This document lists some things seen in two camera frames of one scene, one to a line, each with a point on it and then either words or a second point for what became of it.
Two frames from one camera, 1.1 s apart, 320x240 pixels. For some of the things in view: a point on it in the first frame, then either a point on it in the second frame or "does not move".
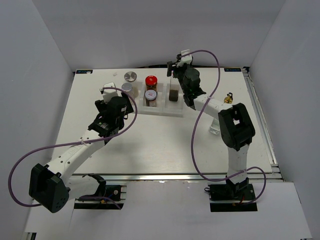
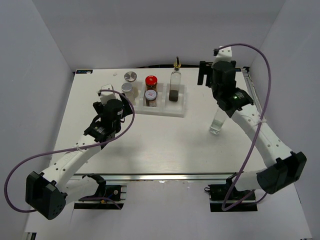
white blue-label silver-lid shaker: (127, 87) does not move
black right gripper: (176, 68) to (209, 70)
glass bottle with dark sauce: (173, 92) does not move
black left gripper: (101, 106) does not move
